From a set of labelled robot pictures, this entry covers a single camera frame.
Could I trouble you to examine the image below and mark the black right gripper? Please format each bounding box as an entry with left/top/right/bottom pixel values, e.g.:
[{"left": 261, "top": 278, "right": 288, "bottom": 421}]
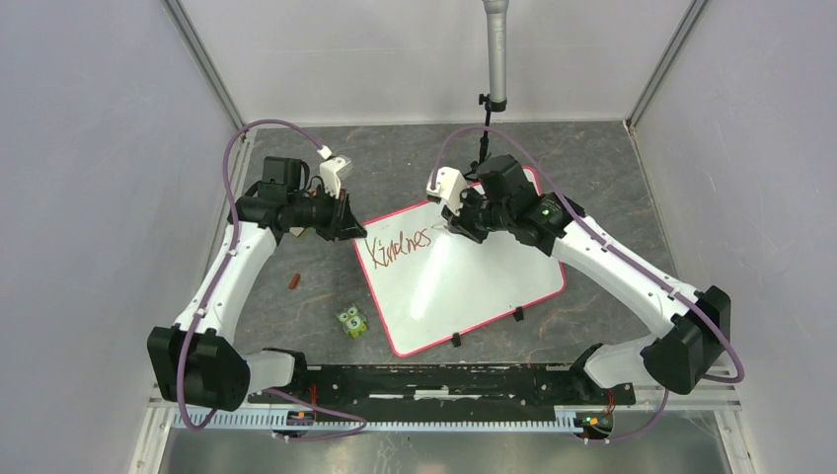
[{"left": 441, "top": 184, "right": 513, "bottom": 244}]

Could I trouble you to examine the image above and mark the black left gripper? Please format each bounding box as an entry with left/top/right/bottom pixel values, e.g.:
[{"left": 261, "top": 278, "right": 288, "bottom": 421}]
[{"left": 289, "top": 184, "right": 367, "bottom": 243}]

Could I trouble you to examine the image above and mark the white board with pink frame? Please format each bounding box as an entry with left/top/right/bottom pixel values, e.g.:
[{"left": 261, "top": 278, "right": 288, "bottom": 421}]
[{"left": 353, "top": 201, "right": 566, "bottom": 357}]

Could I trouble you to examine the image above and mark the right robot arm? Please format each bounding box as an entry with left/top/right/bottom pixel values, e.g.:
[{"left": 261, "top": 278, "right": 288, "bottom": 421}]
[{"left": 425, "top": 155, "right": 731, "bottom": 403}]

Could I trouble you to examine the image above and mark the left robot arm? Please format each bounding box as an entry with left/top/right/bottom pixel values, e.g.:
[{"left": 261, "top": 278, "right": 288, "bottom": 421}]
[{"left": 147, "top": 156, "right": 367, "bottom": 412}]

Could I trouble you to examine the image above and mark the green owl number toy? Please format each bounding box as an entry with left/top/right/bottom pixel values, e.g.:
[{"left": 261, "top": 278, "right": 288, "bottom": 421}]
[{"left": 336, "top": 304, "right": 368, "bottom": 339}]

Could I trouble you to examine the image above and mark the black tripod stand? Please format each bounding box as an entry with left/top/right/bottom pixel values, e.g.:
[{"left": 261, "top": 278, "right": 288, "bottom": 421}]
[{"left": 465, "top": 94, "right": 494, "bottom": 183}]

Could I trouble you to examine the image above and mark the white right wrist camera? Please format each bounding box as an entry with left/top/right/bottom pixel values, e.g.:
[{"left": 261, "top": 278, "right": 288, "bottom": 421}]
[{"left": 425, "top": 167, "right": 470, "bottom": 216}]

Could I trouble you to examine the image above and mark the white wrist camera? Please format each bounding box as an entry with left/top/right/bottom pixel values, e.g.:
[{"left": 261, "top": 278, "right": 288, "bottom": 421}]
[
  {"left": 425, "top": 167, "right": 470, "bottom": 216},
  {"left": 317, "top": 145, "right": 353, "bottom": 198}
]

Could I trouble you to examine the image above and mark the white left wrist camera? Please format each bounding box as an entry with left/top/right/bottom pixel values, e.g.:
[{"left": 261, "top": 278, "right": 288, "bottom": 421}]
[{"left": 317, "top": 145, "right": 353, "bottom": 198}]

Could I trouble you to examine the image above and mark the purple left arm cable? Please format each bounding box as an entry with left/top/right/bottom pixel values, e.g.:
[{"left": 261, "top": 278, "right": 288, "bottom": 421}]
[{"left": 176, "top": 119, "right": 369, "bottom": 442}]

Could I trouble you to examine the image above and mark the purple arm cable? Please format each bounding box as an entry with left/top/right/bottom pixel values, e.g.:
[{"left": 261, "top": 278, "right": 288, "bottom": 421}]
[
  {"left": 427, "top": 124, "right": 747, "bottom": 446},
  {"left": 176, "top": 119, "right": 369, "bottom": 442}
]

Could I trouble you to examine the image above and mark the white slotted cable duct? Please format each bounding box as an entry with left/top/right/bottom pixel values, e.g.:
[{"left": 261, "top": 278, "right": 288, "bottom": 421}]
[{"left": 171, "top": 405, "right": 616, "bottom": 434}]

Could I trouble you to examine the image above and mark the grey camera pole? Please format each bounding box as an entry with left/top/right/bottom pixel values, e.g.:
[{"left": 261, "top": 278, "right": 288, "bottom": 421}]
[{"left": 483, "top": 0, "right": 509, "bottom": 113}]

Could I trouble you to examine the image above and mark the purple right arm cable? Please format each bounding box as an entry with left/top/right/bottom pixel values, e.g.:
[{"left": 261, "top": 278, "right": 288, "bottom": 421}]
[{"left": 427, "top": 124, "right": 747, "bottom": 446}]

